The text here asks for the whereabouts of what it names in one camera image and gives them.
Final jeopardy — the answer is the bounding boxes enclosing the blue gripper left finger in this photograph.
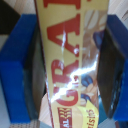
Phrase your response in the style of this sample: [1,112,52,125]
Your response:
[0,13,47,125]

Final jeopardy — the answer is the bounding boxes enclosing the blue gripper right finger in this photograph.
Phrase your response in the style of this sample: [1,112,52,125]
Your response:
[97,13,128,123]

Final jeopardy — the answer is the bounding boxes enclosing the yellow red cereal box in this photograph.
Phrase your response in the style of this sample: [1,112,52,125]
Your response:
[33,0,111,128]

